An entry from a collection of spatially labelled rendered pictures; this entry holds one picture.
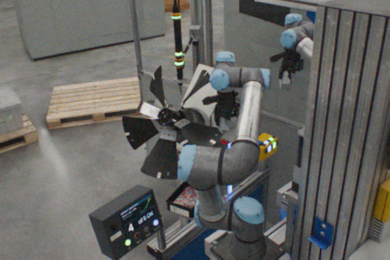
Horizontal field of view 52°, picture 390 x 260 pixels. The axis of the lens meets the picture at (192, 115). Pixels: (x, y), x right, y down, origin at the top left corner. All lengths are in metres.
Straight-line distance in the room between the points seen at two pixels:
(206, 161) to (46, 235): 2.50
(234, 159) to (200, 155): 0.10
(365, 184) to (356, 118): 0.22
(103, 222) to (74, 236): 1.87
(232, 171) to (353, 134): 0.39
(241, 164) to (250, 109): 0.22
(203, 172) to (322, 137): 0.42
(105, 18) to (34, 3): 1.23
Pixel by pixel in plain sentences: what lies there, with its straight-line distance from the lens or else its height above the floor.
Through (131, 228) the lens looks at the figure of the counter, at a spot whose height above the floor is 1.16.
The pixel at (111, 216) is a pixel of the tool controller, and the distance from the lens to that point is 1.63.
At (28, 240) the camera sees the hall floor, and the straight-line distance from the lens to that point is 3.59.
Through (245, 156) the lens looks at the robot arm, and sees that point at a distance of 1.22.
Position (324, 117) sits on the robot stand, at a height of 1.68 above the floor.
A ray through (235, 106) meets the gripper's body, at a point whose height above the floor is 1.56.
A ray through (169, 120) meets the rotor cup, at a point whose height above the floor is 1.21.
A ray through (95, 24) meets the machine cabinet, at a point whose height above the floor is 0.48.
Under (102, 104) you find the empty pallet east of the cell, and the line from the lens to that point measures 5.16.
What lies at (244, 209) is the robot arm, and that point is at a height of 1.27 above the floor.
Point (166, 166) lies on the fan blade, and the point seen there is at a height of 0.98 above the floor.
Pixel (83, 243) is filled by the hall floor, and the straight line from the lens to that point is 3.40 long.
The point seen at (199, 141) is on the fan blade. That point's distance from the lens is 2.19.
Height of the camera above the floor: 2.30
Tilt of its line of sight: 28 degrees down
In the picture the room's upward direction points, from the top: 3 degrees counter-clockwise
